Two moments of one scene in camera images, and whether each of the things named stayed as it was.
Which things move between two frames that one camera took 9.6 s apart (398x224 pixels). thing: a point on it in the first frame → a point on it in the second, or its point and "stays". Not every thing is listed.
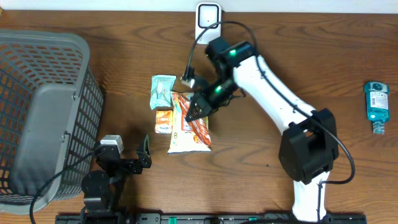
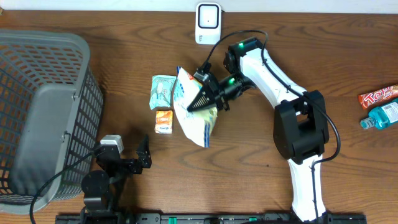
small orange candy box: x=163 y=121 stays
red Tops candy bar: x=199 y=126 → x=377 y=96
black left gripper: x=143 y=155 stays
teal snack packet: x=161 y=91 stays
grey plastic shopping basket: x=51 y=104 stays
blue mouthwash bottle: x=377 y=96 → x=381 y=117
